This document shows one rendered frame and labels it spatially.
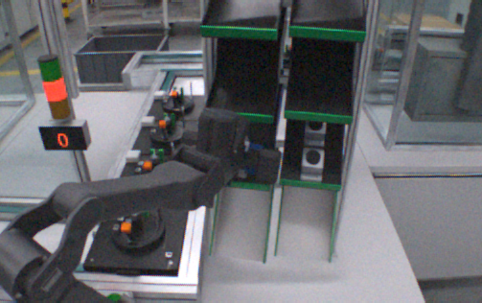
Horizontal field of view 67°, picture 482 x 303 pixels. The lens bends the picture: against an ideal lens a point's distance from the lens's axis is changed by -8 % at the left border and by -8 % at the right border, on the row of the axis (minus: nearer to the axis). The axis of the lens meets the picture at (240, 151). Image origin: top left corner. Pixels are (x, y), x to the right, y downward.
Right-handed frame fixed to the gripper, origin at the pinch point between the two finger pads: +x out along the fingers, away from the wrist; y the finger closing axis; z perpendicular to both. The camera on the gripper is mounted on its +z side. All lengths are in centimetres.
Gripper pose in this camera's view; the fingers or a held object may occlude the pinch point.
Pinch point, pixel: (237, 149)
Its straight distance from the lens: 76.3
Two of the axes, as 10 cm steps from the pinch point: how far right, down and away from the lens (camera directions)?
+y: -9.5, -2.2, 2.1
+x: 2.7, -2.7, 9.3
